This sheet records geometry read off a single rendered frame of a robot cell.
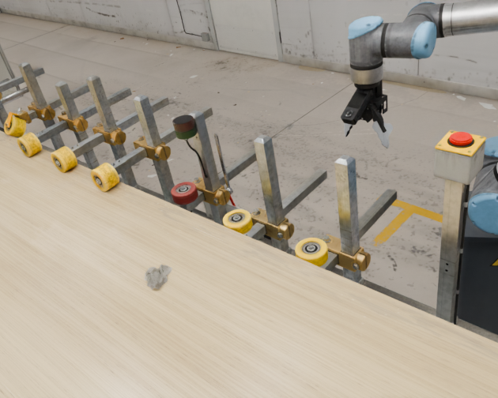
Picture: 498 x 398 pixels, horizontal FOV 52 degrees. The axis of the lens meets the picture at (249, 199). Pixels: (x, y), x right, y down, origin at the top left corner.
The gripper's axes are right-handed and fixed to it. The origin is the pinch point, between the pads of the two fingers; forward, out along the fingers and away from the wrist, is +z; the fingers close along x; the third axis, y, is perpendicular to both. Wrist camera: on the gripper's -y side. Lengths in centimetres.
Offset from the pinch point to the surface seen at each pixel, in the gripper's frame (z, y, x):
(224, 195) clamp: 8.2, -35.2, 28.8
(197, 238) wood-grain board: 4, -57, 15
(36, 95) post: -9, -43, 131
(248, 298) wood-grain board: 4, -65, -12
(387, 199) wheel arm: 11.8, -7.3, -12.2
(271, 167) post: -8.5, -33.9, 6.5
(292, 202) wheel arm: 12.2, -22.8, 11.5
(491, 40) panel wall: 53, 225, 54
